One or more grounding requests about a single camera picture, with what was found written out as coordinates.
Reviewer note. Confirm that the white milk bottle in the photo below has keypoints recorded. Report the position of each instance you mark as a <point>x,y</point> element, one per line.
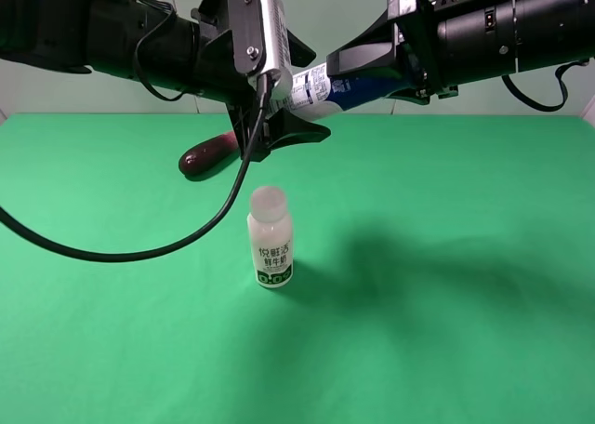
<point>271,235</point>

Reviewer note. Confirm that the blue and white bottle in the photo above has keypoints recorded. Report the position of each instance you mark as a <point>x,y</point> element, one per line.
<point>314,95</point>

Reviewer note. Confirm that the green tablecloth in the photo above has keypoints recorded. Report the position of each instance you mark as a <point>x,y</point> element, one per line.
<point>443,273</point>

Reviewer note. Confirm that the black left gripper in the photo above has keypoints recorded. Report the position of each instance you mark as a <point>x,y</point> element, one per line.
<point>232,50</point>

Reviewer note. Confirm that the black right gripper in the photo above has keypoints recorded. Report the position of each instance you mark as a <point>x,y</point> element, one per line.
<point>444,43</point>

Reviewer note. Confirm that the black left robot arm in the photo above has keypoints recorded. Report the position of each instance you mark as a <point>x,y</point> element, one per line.
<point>139,40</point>

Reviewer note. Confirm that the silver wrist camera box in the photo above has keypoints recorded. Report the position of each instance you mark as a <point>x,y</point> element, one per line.
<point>275,50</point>

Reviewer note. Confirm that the purple eggplant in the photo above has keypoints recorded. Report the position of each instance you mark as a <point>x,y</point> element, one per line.
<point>207,158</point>

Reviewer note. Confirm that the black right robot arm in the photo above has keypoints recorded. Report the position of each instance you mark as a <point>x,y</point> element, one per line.
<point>556,33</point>

